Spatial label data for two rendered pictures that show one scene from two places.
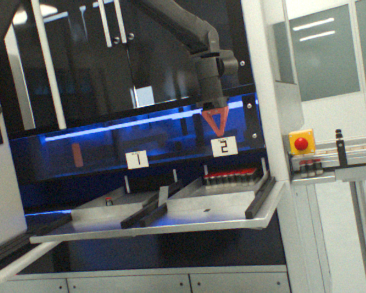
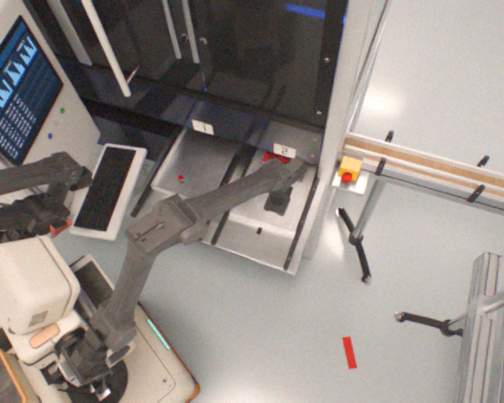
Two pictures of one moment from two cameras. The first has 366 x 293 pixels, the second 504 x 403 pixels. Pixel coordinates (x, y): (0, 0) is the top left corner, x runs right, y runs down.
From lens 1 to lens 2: 1.27 m
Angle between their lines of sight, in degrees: 58
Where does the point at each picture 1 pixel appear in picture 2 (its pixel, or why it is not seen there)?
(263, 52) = (341, 116)
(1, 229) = (85, 154)
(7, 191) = (80, 122)
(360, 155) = (392, 173)
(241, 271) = not seen: hidden behind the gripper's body
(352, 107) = not seen: outside the picture
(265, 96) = (331, 140)
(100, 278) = not seen: hidden behind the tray
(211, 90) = (278, 201)
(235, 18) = (324, 80)
